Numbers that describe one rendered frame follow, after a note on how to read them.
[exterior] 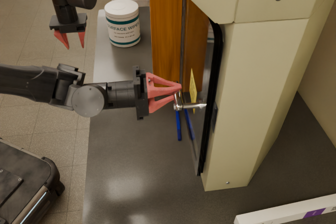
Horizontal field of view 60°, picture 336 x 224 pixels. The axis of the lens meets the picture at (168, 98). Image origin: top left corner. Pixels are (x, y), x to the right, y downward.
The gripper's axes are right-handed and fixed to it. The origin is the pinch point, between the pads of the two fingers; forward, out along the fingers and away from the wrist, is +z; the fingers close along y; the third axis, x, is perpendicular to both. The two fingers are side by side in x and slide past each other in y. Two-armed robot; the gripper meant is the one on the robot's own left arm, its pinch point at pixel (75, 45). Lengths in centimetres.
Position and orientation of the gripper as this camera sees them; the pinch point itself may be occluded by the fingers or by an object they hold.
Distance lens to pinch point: 97.3
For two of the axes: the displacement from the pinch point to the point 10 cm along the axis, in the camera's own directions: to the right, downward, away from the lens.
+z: 0.1, 7.2, 6.9
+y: 9.9, -1.0, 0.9
